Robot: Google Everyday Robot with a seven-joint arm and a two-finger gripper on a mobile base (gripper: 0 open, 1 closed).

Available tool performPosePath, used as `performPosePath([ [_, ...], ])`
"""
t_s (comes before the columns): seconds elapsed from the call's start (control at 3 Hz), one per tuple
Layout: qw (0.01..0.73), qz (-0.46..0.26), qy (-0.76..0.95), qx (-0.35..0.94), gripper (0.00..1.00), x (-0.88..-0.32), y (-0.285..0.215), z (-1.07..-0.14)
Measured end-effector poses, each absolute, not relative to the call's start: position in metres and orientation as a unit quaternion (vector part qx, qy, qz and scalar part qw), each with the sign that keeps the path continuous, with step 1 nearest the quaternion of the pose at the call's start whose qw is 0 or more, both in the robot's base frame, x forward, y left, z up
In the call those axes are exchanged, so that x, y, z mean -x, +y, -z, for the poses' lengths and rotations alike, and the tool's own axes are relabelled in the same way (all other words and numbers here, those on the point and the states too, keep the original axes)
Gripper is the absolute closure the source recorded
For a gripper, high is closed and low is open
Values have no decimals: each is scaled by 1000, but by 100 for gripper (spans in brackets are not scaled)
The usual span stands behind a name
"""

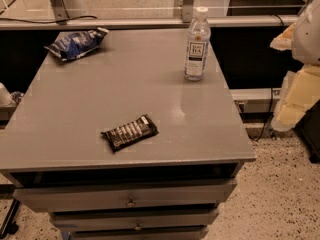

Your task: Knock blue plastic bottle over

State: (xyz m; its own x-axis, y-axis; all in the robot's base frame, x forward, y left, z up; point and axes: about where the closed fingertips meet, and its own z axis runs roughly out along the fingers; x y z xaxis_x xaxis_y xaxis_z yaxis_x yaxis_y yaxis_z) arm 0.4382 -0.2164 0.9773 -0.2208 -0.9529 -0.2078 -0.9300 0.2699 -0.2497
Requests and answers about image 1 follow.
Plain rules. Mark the black candy bar pack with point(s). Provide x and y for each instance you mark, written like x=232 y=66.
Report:
x=130 y=133

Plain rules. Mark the middle grey drawer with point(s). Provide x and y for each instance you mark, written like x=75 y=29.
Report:
x=136 y=219

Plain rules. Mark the grey drawer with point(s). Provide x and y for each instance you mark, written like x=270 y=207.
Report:
x=123 y=196
x=172 y=233
x=136 y=219

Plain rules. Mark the grey drawer cabinet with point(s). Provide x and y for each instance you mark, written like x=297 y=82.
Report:
x=54 y=137

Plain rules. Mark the bottom grey drawer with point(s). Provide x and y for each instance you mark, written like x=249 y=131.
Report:
x=172 y=233

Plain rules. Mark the top grey drawer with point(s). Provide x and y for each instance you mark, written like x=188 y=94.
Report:
x=123 y=196

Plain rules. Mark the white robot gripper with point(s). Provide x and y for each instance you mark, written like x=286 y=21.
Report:
x=308 y=39

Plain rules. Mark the clear plastic water bottle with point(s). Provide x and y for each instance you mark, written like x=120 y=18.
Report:
x=198 y=39

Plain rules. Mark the black stand leg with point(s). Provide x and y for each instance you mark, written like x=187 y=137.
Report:
x=9 y=225

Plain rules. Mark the blue chip bag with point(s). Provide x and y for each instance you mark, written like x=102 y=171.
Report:
x=76 y=45

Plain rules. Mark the white object at left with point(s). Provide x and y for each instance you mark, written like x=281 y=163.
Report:
x=5 y=96

